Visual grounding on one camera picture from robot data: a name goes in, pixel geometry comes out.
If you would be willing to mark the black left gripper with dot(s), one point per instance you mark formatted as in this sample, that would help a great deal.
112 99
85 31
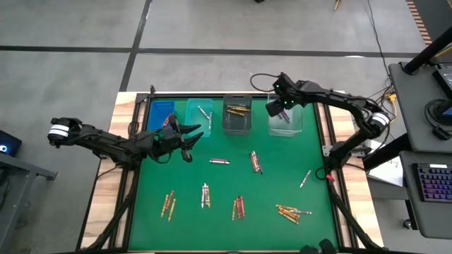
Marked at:
174 148

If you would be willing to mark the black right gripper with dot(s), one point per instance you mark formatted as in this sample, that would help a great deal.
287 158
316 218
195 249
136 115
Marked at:
291 92

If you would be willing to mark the green crayon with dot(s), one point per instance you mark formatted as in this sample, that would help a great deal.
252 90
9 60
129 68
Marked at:
210 121

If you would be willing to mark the pale yellow crayon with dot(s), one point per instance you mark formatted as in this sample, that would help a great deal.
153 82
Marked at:
305 178

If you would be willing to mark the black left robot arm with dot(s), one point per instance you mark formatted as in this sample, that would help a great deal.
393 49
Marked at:
106 143

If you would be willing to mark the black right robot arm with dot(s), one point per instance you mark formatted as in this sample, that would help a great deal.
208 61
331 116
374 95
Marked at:
353 103

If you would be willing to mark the teal plastic bin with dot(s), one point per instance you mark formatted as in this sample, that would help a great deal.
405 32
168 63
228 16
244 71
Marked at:
194 123

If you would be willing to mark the clear plastic bin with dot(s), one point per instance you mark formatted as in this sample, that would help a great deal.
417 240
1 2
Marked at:
293 127

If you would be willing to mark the blue plastic basket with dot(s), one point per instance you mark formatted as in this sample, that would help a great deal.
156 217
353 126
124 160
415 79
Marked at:
157 113

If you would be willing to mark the grey plastic bin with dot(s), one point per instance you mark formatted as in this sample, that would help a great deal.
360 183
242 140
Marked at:
236 125

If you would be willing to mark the wooden table side board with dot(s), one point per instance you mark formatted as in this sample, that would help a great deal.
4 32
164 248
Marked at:
102 190
358 197

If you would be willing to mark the grey desk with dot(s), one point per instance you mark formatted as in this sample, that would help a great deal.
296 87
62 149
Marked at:
413 218
409 106
14 197

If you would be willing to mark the white paper sheet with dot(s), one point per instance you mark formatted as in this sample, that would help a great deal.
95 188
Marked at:
385 173

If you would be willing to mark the black pole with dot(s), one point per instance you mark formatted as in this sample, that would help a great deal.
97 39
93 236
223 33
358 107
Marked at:
427 51

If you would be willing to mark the black headphones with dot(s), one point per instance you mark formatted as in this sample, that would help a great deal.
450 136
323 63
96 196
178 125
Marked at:
439 132

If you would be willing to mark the black laptop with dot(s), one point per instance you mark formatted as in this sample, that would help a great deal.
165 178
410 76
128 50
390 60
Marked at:
445 81

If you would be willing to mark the black mat striped edge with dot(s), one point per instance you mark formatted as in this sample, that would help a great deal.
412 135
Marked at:
438 14

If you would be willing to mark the backlit black keyboard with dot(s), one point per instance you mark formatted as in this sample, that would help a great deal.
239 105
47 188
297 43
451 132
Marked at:
434 183

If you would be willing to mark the black device blue light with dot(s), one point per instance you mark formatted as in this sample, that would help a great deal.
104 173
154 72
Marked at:
10 144

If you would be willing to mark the black table frame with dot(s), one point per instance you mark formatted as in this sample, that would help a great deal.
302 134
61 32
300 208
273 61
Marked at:
130 211

